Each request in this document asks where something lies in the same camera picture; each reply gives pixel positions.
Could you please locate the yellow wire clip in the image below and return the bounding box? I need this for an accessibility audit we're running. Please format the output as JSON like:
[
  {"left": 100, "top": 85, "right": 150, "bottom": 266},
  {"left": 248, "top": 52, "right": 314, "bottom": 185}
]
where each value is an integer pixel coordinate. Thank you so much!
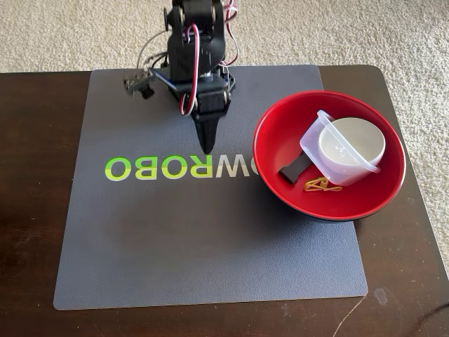
[{"left": 303, "top": 177, "right": 344, "bottom": 193}]

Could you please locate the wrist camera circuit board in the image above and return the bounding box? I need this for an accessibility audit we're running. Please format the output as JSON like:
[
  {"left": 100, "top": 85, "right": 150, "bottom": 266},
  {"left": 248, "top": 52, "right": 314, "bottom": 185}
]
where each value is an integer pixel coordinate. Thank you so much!
[{"left": 123, "top": 68, "right": 156, "bottom": 100}]

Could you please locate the thin camera cable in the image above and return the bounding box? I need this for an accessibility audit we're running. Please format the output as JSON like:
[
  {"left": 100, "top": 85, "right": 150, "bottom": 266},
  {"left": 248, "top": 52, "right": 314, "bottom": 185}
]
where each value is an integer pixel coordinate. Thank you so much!
[{"left": 143, "top": 51, "right": 169, "bottom": 71}]

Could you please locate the red white gripper servo cable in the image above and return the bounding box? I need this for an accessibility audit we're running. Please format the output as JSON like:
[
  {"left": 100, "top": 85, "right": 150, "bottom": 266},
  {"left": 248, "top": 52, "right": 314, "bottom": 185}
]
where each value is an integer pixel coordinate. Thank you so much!
[{"left": 179, "top": 22, "right": 201, "bottom": 117}]

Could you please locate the red bowl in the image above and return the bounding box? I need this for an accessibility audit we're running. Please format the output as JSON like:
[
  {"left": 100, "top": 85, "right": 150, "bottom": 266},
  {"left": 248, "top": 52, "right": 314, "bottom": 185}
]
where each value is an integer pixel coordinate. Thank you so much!
[{"left": 251, "top": 90, "right": 407, "bottom": 224}]

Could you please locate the red white base servo cable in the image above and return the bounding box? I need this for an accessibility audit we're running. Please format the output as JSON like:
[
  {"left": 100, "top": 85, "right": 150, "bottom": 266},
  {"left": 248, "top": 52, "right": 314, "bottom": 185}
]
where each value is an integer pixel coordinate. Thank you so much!
[{"left": 224, "top": 0, "right": 241, "bottom": 66}]

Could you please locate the clear plastic container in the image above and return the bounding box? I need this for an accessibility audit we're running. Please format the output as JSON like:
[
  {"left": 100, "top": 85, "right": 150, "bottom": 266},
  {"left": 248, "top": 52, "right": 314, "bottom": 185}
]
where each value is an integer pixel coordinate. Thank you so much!
[{"left": 299, "top": 110, "right": 382, "bottom": 187}]

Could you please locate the black bow-tie shaped block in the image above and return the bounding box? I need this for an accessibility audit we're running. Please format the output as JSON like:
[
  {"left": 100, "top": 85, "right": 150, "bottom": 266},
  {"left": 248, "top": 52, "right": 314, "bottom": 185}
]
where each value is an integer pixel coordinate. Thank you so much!
[{"left": 277, "top": 153, "right": 310, "bottom": 185}]

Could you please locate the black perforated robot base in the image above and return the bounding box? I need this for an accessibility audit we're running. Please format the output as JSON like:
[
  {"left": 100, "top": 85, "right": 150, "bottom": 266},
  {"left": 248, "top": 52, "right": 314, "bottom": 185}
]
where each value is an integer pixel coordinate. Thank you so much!
[{"left": 167, "top": 65, "right": 237, "bottom": 106}]

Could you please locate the dark blue-black gripper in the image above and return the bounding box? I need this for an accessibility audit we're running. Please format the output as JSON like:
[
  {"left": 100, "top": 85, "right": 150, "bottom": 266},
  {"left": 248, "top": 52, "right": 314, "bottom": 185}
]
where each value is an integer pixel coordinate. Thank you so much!
[{"left": 150, "top": 66, "right": 235, "bottom": 155}]

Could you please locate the small white bowl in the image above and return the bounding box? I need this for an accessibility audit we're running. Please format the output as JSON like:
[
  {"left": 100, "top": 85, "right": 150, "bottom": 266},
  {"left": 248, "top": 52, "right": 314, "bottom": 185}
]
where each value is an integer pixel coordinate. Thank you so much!
[{"left": 318, "top": 117, "right": 386, "bottom": 169}]

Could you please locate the grey mat with ROBO print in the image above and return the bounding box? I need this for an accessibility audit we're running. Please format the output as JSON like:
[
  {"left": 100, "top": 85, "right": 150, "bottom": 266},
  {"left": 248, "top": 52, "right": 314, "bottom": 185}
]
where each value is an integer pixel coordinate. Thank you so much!
[{"left": 52, "top": 65, "right": 368, "bottom": 312}]

